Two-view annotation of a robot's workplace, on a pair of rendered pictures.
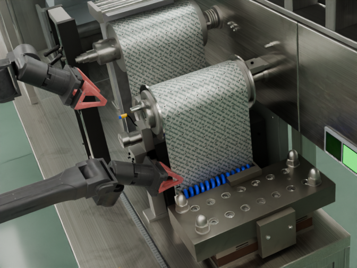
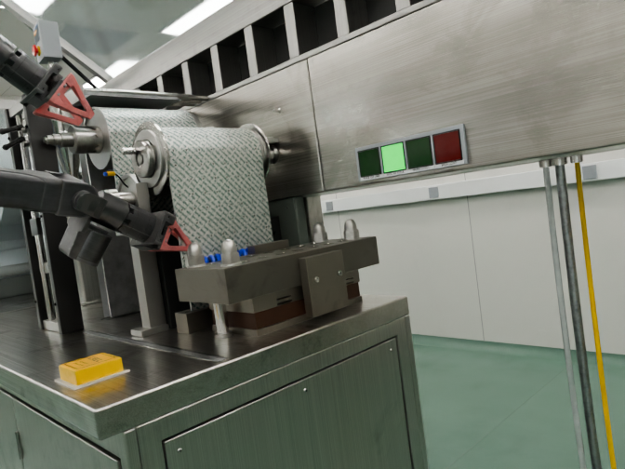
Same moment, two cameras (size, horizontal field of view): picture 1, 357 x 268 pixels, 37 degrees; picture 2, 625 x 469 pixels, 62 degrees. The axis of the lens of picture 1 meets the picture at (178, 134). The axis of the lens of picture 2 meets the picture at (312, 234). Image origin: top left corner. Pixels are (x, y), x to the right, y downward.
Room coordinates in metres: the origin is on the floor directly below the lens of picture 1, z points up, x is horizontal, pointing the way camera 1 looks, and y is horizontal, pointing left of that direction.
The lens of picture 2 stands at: (0.08, 0.23, 1.11)
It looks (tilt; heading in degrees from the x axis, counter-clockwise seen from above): 3 degrees down; 335
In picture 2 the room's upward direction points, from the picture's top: 8 degrees counter-clockwise
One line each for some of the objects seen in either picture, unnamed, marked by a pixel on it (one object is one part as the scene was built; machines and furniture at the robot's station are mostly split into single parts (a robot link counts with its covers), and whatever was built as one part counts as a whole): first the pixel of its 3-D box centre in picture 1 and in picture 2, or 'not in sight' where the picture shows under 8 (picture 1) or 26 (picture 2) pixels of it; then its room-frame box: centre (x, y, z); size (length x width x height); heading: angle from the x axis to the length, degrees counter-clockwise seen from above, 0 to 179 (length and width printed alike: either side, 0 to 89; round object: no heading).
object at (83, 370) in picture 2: not in sight; (91, 368); (0.94, 0.22, 0.91); 0.07 x 0.07 x 0.02; 19
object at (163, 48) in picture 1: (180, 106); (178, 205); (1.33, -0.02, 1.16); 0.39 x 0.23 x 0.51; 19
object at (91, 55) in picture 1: (86, 57); (58, 140); (1.37, 0.22, 1.33); 0.06 x 0.03 x 0.03; 109
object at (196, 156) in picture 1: (211, 154); (226, 221); (1.15, -0.08, 1.10); 0.23 x 0.01 x 0.18; 109
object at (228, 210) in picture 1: (251, 203); (285, 265); (1.05, -0.16, 1.00); 0.40 x 0.16 x 0.06; 109
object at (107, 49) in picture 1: (106, 51); (85, 140); (1.39, 0.16, 1.33); 0.06 x 0.06 x 0.06; 19
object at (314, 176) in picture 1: (314, 175); (351, 229); (1.06, -0.32, 1.05); 0.04 x 0.04 x 0.04
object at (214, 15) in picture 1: (207, 20); not in sight; (1.50, -0.14, 1.33); 0.07 x 0.07 x 0.07; 19
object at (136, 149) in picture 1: (146, 173); (138, 259); (1.19, 0.11, 1.05); 0.06 x 0.05 x 0.31; 109
